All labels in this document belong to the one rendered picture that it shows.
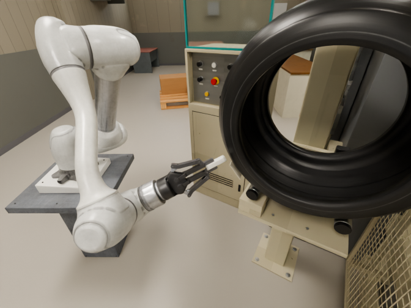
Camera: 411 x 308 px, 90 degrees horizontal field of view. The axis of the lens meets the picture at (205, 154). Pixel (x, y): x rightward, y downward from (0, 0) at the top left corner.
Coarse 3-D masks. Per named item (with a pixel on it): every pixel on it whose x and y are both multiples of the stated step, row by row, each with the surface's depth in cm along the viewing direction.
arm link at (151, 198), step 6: (144, 186) 65; (150, 186) 64; (156, 186) 65; (138, 192) 64; (144, 192) 64; (150, 192) 64; (156, 192) 64; (144, 198) 63; (150, 198) 63; (156, 198) 64; (162, 198) 66; (144, 204) 63; (150, 204) 64; (156, 204) 65; (162, 204) 66; (150, 210) 66
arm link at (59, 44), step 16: (48, 16) 63; (48, 32) 61; (64, 32) 63; (80, 32) 65; (48, 48) 61; (64, 48) 62; (80, 48) 65; (48, 64) 62; (64, 64) 62; (80, 64) 65
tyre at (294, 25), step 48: (336, 0) 38; (384, 0) 35; (288, 48) 43; (384, 48) 36; (240, 96) 54; (240, 144) 61; (288, 144) 83; (384, 144) 66; (288, 192) 62; (336, 192) 68; (384, 192) 48
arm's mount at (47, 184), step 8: (104, 160) 130; (56, 168) 121; (104, 168) 126; (48, 176) 115; (40, 184) 110; (48, 184) 110; (56, 184) 110; (64, 184) 111; (72, 184) 111; (40, 192) 112; (48, 192) 112; (56, 192) 111; (64, 192) 111; (72, 192) 111
